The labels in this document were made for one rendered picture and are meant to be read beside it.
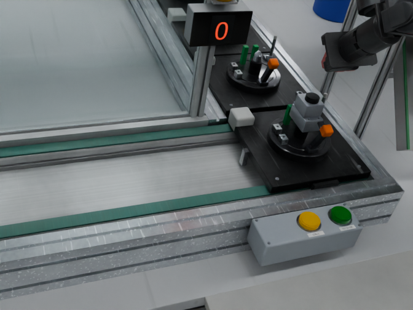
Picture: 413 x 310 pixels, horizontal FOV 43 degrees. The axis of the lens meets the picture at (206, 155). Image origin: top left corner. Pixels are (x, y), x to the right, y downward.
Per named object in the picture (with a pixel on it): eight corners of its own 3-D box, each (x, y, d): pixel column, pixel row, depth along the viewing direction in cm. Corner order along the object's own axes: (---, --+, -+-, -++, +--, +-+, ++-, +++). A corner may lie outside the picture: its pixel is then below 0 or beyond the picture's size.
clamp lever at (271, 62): (268, 83, 129) (279, 64, 122) (260, 83, 128) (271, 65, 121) (263, 71, 130) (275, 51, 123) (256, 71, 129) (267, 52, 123)
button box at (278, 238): (354, 247, 105) (364, 226, 101) (260, 267, 98) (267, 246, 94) (336, 221, 110) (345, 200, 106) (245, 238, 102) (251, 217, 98)
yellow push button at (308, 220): (321, 231, 100) (324, 224, 98) (303, 235, 98) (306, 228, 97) (311, 216, 102) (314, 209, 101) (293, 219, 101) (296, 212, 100)
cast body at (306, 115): (319, 130, 112) (329, 104, 107) (302, 133, 110) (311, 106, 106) (302, 107, 117) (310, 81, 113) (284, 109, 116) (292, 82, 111)
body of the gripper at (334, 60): (318, 35, 96) (341, 20, 89) (365, 33, 99) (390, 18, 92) (325, 70, 95) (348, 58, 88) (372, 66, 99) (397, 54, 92)
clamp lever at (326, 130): (318, 150, 111) (334, 132, 105) (310, 151, 110) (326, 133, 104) (312, 135, 113) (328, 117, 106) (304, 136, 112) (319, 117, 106)
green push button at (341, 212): (352, 225, 102) (356, 218, 101) (335, 229, 101) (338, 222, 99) (342, 210, 105) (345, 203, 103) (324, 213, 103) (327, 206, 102)
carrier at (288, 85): (313, 109, 131) (327, 65, 123) (224, 117, 123) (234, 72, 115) (272, 58, 148) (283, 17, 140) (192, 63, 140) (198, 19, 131)
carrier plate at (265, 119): (368, 178, 114) (372, 170, 113) (270, 194, 106) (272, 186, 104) (316, 112, 130) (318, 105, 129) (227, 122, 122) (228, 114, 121)
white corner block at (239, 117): (252, 131, 121) (255, 117, 118) (234, 133, 119) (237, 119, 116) (244, 119, 124) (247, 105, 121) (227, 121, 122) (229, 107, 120)
